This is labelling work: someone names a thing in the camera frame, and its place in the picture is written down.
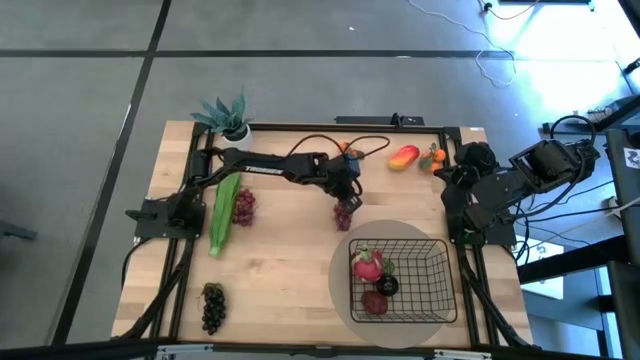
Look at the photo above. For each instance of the round grey placemat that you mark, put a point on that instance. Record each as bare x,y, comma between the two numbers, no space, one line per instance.
340,310

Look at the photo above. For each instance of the dark red round fruit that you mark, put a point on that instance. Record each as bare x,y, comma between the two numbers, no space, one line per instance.
374,303

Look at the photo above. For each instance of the small green leafy vegetable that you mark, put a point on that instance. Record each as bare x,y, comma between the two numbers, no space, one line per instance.
390,266

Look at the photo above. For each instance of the black rig beam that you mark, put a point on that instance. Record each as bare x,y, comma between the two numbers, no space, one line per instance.
320,352

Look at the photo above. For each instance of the dark purple mangosteen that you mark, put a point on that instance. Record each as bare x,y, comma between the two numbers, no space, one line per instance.
387,286

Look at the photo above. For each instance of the potted plant in white pot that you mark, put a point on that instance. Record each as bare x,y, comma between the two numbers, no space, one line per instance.
232,125

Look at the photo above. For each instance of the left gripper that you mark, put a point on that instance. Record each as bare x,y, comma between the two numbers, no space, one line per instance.
342,177

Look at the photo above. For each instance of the white fiducial marker tag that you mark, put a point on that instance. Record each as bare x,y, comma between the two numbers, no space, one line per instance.
632,157

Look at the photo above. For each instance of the green corn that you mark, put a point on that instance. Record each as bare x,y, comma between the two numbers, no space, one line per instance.
222,215

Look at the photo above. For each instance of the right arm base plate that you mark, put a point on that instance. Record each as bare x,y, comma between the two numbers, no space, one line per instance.
505,237

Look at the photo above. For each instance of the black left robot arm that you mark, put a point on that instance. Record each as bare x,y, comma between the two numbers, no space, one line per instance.
260,169

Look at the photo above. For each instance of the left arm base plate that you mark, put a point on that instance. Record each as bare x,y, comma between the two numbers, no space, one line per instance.
145,225

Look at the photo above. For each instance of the black grape bunch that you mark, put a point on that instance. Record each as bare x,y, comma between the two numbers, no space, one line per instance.
213,307

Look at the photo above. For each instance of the pink dragon fruit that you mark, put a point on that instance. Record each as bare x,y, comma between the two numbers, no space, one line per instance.
369,267

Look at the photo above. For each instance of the dark floor stand foot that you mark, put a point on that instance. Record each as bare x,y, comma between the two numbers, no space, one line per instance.
15,231

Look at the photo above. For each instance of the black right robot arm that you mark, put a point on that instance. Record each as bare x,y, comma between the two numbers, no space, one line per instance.
545,167

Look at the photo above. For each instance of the dark grey equipment cabinet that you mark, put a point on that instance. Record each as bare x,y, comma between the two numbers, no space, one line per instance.
622,225

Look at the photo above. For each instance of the tangerine cluster with leaves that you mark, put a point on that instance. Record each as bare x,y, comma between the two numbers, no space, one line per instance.
434,159
344,146

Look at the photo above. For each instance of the black aluminium table frame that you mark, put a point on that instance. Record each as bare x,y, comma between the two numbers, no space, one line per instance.
300,128

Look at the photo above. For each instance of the red grape bunch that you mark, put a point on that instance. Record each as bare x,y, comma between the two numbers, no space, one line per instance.
244,206
343,217

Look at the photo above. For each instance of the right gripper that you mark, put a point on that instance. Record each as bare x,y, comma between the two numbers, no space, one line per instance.
477,157

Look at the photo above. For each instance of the red yellow mango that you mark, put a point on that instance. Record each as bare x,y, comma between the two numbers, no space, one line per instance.
404,157

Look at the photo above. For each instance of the black metal stand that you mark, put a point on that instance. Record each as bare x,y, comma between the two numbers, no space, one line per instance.
615,112

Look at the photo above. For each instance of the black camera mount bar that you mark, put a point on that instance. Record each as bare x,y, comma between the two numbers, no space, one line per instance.
380,120

